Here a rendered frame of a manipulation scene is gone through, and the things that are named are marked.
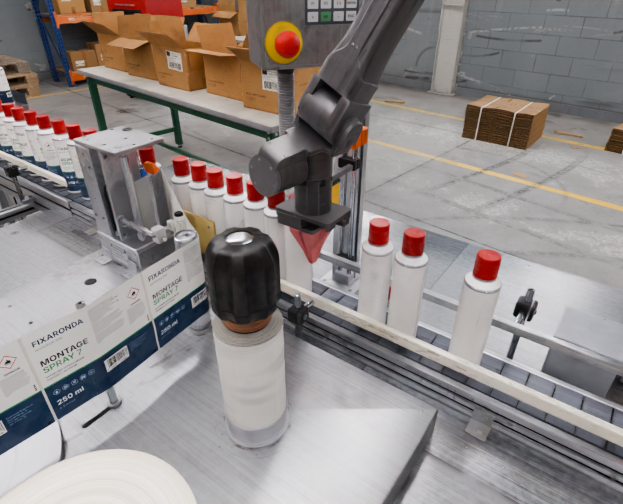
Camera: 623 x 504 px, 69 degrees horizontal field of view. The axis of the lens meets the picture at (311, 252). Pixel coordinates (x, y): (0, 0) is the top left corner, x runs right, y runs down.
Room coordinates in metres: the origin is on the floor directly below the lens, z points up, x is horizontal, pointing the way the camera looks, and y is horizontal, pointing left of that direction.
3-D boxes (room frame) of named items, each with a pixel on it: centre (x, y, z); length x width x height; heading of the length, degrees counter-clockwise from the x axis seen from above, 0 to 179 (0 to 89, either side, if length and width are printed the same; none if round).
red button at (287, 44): (0.74, 0.04, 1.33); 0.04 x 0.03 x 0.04; 109
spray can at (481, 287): (0.53, -0.25, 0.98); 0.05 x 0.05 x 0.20
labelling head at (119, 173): (0.86, 0.37, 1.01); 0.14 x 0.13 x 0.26; 54
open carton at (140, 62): (3.41, 1.13, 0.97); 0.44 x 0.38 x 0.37; 142
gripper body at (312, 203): (0.63, 0.00, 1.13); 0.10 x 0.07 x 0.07; 54
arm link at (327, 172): (0.62, 0.00, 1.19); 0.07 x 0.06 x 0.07; 137
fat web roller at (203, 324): (0.61, 0.20, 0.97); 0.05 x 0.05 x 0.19
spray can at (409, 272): (0.59, -0.16, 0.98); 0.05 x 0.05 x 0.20
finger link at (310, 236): (0.63, 0.01, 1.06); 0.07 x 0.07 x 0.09; 54
